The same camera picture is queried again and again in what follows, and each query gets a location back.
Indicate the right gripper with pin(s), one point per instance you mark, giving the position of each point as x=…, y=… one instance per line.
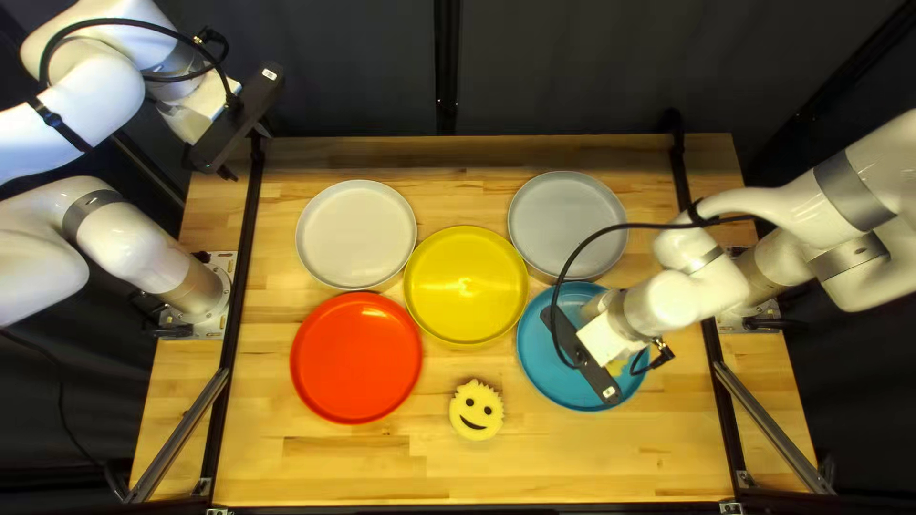
x=608, y=340

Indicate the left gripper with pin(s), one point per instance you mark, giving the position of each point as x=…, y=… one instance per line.
x=200, y=111

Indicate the yellow smiling sponge blue underside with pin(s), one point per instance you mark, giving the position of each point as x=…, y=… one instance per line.
x=476, y=411

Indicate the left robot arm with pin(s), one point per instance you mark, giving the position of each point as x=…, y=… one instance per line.
x=93, y=93

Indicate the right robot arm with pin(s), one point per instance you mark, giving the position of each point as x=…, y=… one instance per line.
x=787, y=200

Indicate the teal round plate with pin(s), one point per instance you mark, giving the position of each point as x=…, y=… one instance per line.
x=551, y=372

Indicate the yellow round plate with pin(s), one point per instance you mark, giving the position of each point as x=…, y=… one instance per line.
x=465, y=286

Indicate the pale grey round plate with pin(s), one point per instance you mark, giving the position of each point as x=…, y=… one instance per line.
x=356, y=234

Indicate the orange round plate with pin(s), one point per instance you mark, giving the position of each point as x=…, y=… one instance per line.
x=356, y=357

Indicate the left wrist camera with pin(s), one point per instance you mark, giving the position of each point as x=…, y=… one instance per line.
x=236, y=121

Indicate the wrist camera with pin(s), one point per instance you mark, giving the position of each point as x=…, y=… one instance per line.
x=597, y=383
x=236, y=121

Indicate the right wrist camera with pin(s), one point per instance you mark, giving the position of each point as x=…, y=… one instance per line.
x=597, y=383

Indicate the black frame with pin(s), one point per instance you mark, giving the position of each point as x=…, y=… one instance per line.
x=446, y=71

